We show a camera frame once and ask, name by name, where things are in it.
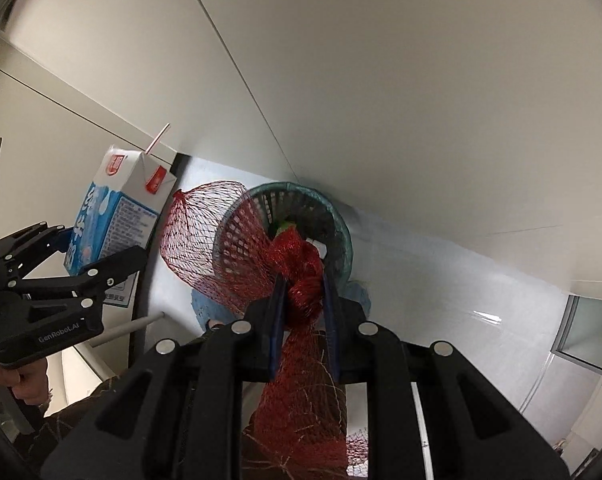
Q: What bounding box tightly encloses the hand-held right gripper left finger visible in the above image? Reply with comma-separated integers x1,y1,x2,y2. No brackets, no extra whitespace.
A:
41,274,288,480

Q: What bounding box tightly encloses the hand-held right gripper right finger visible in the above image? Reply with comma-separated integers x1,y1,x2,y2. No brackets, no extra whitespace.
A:
322,269,572,480

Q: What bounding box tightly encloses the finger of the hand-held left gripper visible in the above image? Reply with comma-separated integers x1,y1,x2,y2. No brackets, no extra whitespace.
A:
17,245,150,307
0,221,78,282

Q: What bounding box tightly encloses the blue white milk carton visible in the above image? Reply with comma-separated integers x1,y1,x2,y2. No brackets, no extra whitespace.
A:
63,145,176,307

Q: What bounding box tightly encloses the red mesh bag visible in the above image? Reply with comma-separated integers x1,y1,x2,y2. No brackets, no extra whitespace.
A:
161,181,372,480

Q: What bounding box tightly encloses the dark plastic trash bin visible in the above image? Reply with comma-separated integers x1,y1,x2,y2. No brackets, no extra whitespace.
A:
212,181,354,301

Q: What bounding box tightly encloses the pink striped straw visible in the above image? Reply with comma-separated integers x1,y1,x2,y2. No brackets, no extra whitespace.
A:
143,122,172,156

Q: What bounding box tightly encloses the person's left hand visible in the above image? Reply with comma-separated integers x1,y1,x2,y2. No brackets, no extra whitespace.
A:
0,359,50,407

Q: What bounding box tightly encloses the blue clog shoe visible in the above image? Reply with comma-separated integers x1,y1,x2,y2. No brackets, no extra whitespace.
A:
191,282,242,332
343,281,372,322

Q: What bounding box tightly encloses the grey metal bar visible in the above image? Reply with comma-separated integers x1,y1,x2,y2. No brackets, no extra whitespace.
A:
92,311,168,350

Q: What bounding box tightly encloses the glass door panel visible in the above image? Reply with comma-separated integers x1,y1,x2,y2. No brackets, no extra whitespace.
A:
551,294,602,377

